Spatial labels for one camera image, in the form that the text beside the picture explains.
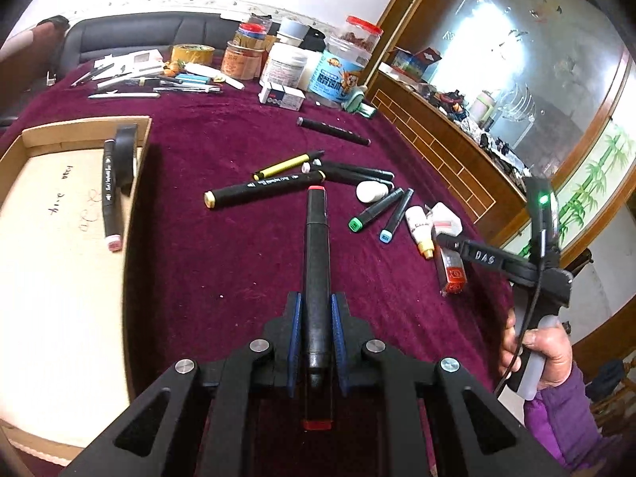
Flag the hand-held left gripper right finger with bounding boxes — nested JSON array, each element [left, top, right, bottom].
[[332, 293, 570, 477]]

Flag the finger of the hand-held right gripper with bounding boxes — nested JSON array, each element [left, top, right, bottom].
[[433, 235, 467, 255]]

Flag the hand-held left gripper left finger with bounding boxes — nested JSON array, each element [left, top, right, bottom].
[[60, 292, 304, 477]]

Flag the white charger plug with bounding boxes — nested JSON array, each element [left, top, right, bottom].
[[428, 202, 465, 237]]

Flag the clear box with red stamp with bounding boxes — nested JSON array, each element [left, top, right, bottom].
[[431, 226, 468, 296]]

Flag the small white glue bottle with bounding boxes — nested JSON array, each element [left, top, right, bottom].
[[405, 205, 435, 262]]

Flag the black marker teal cap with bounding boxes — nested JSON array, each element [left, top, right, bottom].
[[378, 188, 415, 244]]

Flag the black marker red cap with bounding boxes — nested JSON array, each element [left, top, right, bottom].
[[301, 185, 333, 431]]

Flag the black marker green cap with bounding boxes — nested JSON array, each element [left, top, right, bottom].
[[347, 187, 404, 233]]

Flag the white eraser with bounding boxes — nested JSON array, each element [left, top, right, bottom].
[[355, 180, 393, 204]]

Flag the black marker yellow cap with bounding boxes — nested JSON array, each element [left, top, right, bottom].
[[204, 170, 327, 210]]

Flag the shallow cardboard box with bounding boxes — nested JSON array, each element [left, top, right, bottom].
[[0, 115, 152, 468]]

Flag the person's right forearm purple sleeve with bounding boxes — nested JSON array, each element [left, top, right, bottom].
[[524, 363, 636, 477]]

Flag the person's right hand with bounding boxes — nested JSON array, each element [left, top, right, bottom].
[[498, 308, 574, 392]]

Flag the wooden cabinet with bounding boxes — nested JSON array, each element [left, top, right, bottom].
[[365, 67, 530, 249]]

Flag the pile of small trinkets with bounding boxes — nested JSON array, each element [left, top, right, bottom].
[[420, 84, 527, 180]]

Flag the black marker grey cap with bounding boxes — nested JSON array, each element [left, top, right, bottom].
[[313, 159, 396, 180], [297, 116, 372, 147], [303, 163, 383, 183]]

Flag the green tape dispenser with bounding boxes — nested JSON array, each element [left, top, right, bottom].
[[343, 85, 378, 119]]

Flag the yellow highlighter pen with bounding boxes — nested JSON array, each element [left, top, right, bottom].
[[252, 150, 326, 182]]

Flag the colourful cardboard box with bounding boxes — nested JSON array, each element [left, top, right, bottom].
[[388, 47, 443, 83]]

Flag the blue label plastic jar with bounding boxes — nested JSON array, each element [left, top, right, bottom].
[[307, 35, 371, 109]]

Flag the small white box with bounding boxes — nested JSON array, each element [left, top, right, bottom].
[[258, 83, 306, 111]]

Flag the clear jar red lid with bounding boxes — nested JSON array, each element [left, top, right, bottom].
[[343, 15, 385, 53]]

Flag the wood framed mirror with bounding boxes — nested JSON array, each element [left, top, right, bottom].
[[363, 0, 636, 239]]

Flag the black marker pink cap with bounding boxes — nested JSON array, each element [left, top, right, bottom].
[[102, 139, 123, 253]]

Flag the white jar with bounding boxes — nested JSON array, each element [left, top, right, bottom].
[[261, 42, 309, 87]]

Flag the black container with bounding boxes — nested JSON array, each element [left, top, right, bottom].
[[298, 27, 326, 53]]

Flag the black tape roll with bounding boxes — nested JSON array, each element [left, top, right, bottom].
[[113, 126, 139, 194]]

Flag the orange jar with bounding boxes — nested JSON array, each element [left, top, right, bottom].
[[220, 40, 264, 80]]

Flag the small jar with red lid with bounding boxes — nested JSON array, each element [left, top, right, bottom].
[[236, 22, 269, 50]]

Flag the row of assorted pens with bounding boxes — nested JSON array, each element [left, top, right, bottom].
[[70, 60, 246, 100]]

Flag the yellow tape roll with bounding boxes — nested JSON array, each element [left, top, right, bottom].
[[171, 43, 215, 66]]

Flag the white digital device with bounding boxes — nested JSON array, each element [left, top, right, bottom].
[[120, 50, 165, 71]]

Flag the black sofa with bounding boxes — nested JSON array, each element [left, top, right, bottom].
[[50, 11, 279, 83]]

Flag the brown leather armchair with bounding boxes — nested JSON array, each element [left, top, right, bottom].
[[0, 16, 70, 65]]

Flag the black cable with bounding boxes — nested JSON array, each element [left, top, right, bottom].
[[493, 253, 545, 396]]

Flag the bamboo print wall panel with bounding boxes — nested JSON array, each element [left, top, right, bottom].
[[507, 119, 636, 259]]

